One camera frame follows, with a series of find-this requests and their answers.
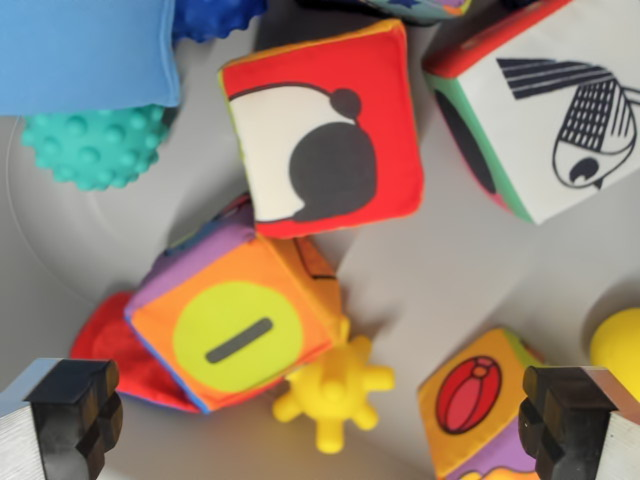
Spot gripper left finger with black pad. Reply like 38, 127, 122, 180
0, 356, 124, 480

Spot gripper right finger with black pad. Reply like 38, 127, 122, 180
518, 364, 640, 480

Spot yellow spiky rubber toy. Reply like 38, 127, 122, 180
271, 315, 397, 455

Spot yellow smooth ball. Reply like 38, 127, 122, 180
588, 306, 640, 374

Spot red cube with panda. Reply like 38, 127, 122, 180
217, 18, 427, 241

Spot dark blue bumpy ball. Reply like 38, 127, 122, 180
171, 0, 269, 44

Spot orange cube with beach ball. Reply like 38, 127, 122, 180
416, 327, 547, 480

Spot red soft disc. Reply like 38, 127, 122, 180
69, 291, 202, 414

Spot teal bumpy rubber ball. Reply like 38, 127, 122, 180
20, 103, 172, 193

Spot orange cube with minus sign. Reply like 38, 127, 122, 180
123, 192, 346, 415

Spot white cube with bird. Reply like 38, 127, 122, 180
421, 0, 640, 227

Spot light blue soft shape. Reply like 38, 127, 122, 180
0, 0, 182, 118

